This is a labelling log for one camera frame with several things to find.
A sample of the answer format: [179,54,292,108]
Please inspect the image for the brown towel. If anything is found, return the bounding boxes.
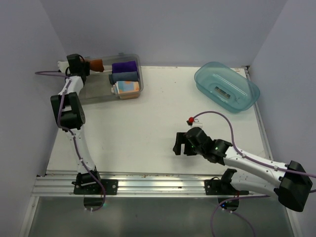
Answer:
[88,59,104,72]

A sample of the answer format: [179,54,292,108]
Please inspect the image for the colourful polka dot towel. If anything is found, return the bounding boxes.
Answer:
[111,81,140,100]

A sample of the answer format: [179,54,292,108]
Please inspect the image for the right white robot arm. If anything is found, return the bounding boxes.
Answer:
[173,127,313,212]

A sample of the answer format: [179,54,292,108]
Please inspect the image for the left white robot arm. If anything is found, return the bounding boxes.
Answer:
[50,54,103,194]

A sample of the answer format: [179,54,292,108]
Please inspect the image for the grey transparent plastic bin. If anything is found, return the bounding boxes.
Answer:
[65,54,144,105]

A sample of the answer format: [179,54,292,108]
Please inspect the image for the purple rolled towel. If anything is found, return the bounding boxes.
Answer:
[112,61,138,74]

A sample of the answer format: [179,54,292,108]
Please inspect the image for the grey-blue rolled towel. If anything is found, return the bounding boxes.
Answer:
[109,72,138,85]

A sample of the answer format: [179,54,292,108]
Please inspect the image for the label inside teal bin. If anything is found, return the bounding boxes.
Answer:
[214,86,231,100]

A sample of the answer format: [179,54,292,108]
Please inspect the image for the teal transparent plastic bin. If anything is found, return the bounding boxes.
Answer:
[194,62,260,113]

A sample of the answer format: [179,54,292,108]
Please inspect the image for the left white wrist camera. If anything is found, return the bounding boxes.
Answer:
[57,61,69,73]

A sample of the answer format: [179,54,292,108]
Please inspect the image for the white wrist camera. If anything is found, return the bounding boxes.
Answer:
[57,61,69,73]
[187,117,203,128]

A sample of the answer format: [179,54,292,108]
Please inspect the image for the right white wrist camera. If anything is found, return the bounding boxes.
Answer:
[187,117,203,128]

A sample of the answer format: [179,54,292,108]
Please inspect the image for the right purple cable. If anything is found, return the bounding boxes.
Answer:
[192,111,316,237]

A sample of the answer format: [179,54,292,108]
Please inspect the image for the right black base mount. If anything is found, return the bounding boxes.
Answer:
[204,177,249,196]

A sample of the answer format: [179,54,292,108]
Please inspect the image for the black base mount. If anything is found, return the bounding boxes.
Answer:
[72,179,119,195]
[204,177,249,196]

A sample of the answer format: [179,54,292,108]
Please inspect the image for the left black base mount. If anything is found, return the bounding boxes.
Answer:
[72,179,119,195]

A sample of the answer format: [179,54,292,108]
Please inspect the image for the aluminium mounting rail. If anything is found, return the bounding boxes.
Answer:
[32,171,272,198]

